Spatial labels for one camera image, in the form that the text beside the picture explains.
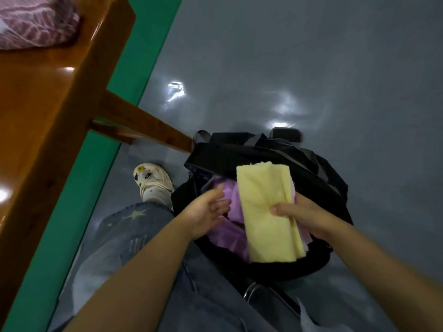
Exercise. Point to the brown wooden bench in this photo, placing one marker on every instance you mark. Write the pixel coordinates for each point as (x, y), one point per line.
(55, 134)

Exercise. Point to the person's right hand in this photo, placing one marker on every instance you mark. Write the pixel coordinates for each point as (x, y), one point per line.
(308, 214)

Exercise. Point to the person's grey trousers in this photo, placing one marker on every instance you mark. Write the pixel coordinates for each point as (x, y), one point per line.
(152, 280)

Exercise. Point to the pale yellow towel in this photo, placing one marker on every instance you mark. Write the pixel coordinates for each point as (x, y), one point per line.
(266, 211)

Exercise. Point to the person's right forearm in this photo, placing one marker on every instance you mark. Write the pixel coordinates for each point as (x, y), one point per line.
(387, 273)

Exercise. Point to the person's left hand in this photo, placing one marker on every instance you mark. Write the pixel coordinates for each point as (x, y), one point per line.
(204, 212)

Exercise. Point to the person's white shoe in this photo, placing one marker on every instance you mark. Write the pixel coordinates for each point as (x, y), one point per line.
(153, 183)

